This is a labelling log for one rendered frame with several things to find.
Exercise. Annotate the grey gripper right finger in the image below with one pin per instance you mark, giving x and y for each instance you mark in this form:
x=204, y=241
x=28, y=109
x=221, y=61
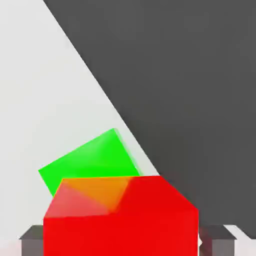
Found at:
x=222, y=242

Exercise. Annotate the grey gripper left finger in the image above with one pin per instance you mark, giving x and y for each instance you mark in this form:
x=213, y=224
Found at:
x=32, y=242

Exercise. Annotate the small green cube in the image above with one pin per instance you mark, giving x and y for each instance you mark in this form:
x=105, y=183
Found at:
x=94, y=158

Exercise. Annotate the small red cube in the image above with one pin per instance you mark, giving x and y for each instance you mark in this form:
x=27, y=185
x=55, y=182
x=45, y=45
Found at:
x=128, y=224

